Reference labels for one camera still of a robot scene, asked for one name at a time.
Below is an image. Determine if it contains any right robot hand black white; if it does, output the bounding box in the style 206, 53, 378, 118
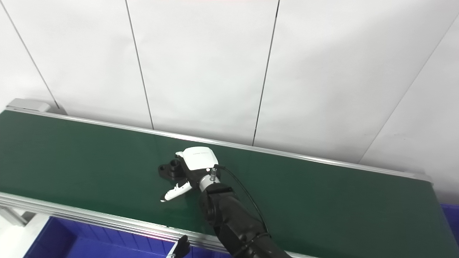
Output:
160, 146, 221, 203

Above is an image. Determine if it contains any blue plastic bin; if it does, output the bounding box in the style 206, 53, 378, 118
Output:
440, 203, 459, 249
23, 216, 232, 258

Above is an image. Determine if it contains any black plastic machine part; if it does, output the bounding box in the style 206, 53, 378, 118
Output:
158, 159, 189, 180

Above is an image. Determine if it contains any green conveyor belt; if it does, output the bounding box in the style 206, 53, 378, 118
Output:
0, 109, 459, 258
0, 99, 434, 258

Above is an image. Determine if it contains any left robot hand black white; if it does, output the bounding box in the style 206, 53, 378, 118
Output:
167, 235, 190, 258

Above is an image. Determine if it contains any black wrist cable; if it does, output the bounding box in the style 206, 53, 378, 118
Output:
212, 164, 271, 248

